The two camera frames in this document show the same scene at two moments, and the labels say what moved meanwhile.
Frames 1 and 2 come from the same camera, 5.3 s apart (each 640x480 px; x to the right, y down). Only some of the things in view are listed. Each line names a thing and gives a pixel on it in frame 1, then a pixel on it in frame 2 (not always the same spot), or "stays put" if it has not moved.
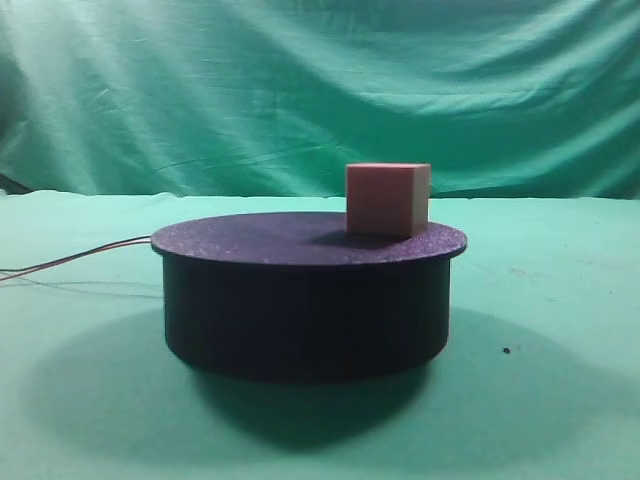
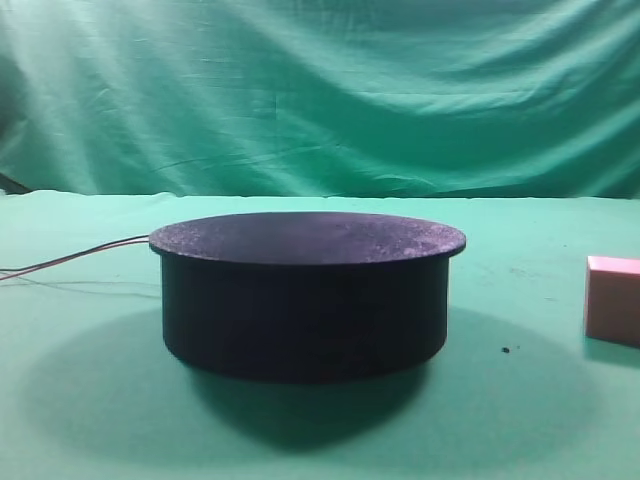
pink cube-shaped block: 388,199 → 612,300
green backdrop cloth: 504,99 stays put
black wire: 78,253 stays put
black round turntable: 294,296 stays put
